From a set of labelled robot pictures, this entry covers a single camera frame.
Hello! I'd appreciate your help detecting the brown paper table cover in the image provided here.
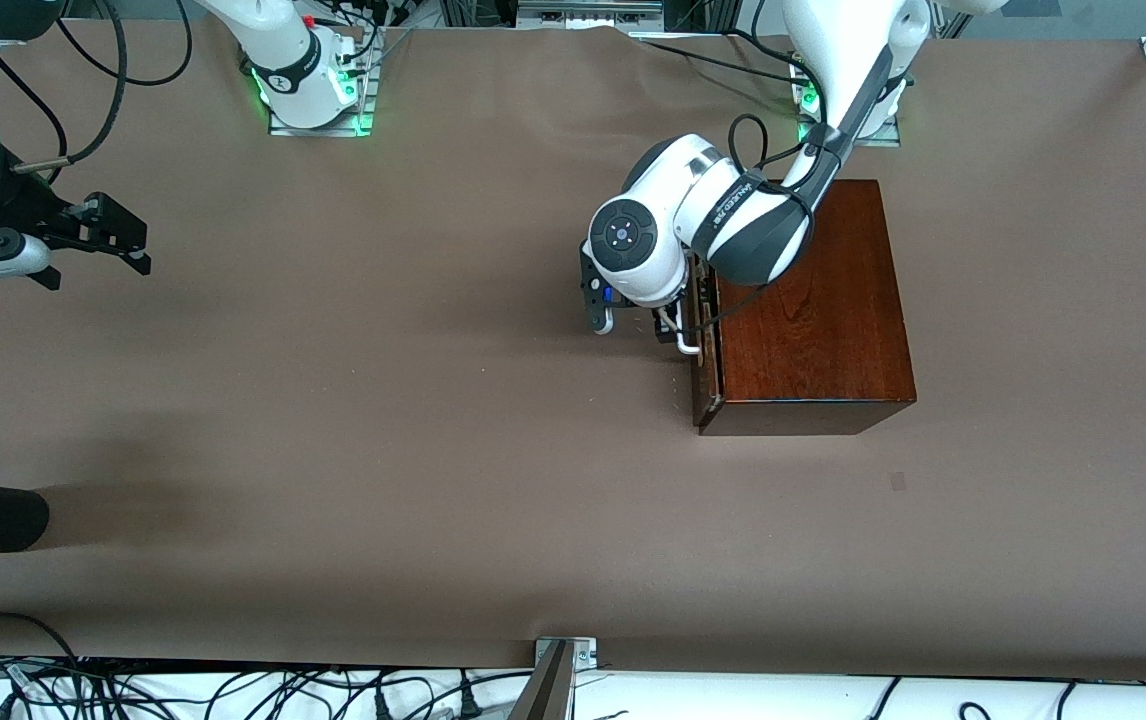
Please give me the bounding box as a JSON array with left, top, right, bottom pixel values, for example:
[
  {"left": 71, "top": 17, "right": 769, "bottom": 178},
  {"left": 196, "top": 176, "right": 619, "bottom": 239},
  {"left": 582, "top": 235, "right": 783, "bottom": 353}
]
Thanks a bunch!
[{"left": 0, "top": 18, "right": 1146, "bottom": 685}]

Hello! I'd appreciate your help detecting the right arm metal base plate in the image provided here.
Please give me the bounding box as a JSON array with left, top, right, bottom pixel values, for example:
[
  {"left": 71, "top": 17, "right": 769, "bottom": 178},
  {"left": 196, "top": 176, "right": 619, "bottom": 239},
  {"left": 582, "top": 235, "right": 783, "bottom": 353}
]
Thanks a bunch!
[{"left": 268, "top": 40, "right": 375, "bottom": 138}]

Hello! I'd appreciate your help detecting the small metal table bracket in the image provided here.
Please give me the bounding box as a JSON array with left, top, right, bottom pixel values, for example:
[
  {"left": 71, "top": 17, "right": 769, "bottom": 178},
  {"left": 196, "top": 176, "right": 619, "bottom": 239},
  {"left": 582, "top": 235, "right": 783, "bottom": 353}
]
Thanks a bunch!
[{"left": 533, "top": 637, "right": 597, "bottom": 670}]

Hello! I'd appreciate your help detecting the short black base cable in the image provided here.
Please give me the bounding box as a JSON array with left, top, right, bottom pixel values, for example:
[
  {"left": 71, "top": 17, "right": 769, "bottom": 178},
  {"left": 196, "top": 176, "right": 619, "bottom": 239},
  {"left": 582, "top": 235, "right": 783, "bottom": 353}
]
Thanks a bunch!
[{"left": 721, "top": 27, "right": 799, "bottom": 61}]

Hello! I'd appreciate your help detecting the long black base cable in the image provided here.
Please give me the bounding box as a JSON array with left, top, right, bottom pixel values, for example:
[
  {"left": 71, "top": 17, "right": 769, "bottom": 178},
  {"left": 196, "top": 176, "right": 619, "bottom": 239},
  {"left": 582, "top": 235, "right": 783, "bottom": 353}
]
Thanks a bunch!
[{"left": 628, "top": 33, "right": 819, "bottom": 87}]

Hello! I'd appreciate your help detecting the dark wooden cabinet box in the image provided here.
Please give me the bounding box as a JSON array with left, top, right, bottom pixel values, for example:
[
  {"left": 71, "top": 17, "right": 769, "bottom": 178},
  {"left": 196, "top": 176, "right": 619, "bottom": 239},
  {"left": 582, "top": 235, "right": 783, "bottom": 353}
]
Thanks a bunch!
[{"left": 690, "top": 180, "right": 917, "bottom": 437}]

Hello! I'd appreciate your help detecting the black looped cable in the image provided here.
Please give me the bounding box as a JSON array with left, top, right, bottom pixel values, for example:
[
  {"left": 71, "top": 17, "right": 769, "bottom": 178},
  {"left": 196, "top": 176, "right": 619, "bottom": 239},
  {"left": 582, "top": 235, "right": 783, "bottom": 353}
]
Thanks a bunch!
[{"left": 0, "top": 611, "right": 84, "bottom": 691}]

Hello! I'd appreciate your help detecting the grey metal post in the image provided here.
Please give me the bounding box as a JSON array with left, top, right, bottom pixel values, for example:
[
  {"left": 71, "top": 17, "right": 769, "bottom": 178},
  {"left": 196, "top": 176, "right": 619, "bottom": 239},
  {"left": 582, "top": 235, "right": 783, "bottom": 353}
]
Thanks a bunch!
[{"left": 506, "top": 640, "right": 576, "bottom": 720}]

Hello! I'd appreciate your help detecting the grey metal device box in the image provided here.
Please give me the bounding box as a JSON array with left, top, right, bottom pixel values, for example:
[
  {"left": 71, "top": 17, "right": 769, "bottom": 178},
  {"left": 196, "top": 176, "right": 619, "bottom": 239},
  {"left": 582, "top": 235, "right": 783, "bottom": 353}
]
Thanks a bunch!
[{"left": 516, "top": 0, "right": 665, "bottom": 29}]

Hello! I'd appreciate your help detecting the black hanging cable loop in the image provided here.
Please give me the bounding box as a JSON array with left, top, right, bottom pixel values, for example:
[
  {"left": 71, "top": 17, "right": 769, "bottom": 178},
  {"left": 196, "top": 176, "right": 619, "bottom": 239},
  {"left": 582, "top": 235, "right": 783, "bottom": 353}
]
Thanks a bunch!
[{"left": 55, "top": 0, "right": 193, "bottom": 86}]

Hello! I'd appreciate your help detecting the wooden drawer with white handle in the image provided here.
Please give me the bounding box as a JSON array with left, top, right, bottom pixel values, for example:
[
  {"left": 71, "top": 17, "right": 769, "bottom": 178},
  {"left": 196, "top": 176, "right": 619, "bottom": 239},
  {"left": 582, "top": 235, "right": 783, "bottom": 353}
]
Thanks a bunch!
[{"left": 658, "top": 250, "right": 726, "bottom": 431}]

